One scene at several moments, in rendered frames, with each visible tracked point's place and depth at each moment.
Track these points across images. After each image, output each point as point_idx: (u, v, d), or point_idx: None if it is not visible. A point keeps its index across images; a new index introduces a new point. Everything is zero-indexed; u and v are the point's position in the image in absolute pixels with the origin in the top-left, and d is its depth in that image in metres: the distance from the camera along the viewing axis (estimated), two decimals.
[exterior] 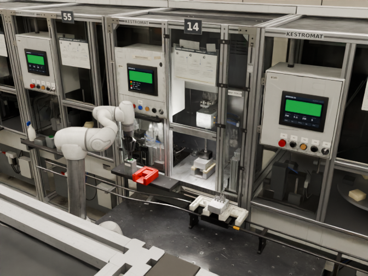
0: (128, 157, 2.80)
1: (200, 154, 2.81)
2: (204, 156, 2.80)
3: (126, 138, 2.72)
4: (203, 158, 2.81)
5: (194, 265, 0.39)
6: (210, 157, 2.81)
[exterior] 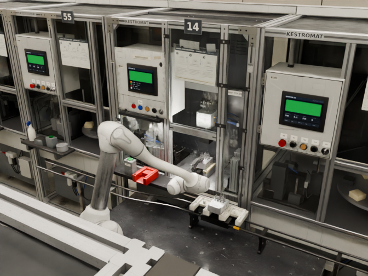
0: (201, 158, 2.78)
1: (200, 138, 2.76)
2: (205, 141, 2.75)
3: None
4: (203, 143, 2.76)
5: (194, 265, 0.39)
6: (211, 142, 2.76)
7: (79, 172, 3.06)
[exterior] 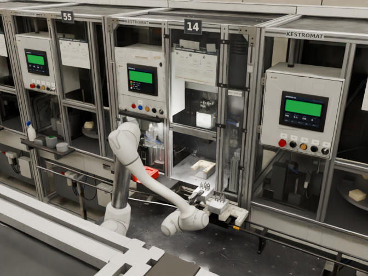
0: (201, 190, 2.47)
1: (200, 138, 2.76)
2: (205, 141, 2.75)
3: None
4: (203, 143, 2.76)
5: (194, 265, 0.39)
6: (211, 142, 2.76)
7: (79, 172, 3.06)
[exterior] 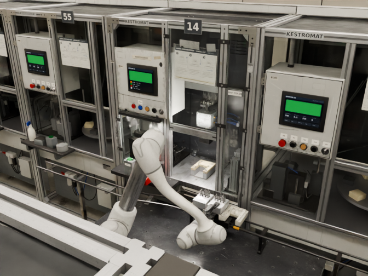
0: (216, 202, 2.44)
1: (200, 138, 2.76)
2: (205, 141, 2.75)
3: None
4: (203, 143, 2.76)
5: (194, 265, 0.39)
6: (211, 142, 2.76)
7: (79, 172, 3.06)
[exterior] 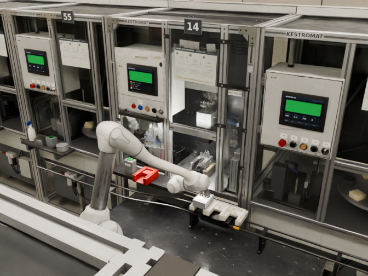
0: (201, 158, 2.78)
1: (200, 138, 2.76)
2: (205, 141, 2.75)
3: None
4: (203, 143, 2.76)
5: (194, 265, 0.39)
6: (211, 142, 2.76)
7: (79, 172, 3.06)
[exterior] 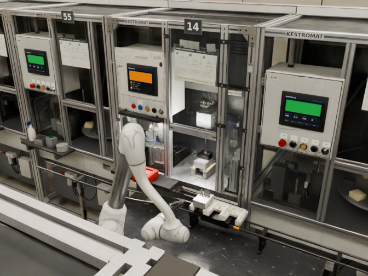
0: (182, 200, 2.57)
1: (200, 154, 2.81)
2: (204, 156, 2.80)
3: None
4: (203, 159, 2.81)
5: (194, 265, 0.39)
6: (210, 158, 2.81)
7: (79, 172, 3.06)
